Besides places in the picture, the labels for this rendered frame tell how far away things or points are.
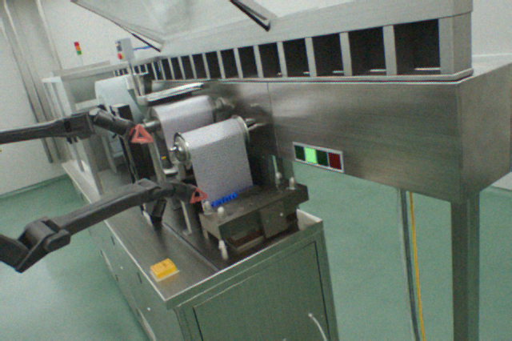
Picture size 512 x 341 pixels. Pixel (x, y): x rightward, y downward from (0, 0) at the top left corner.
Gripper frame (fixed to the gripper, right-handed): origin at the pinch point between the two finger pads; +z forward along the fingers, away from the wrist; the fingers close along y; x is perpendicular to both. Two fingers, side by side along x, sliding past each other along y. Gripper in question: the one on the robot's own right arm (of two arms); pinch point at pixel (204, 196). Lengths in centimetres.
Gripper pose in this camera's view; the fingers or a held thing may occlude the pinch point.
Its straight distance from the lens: 153.6
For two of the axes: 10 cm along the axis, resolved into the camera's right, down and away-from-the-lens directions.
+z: 8.1, 1.9, 5.6
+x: 2.6, -9.7, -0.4
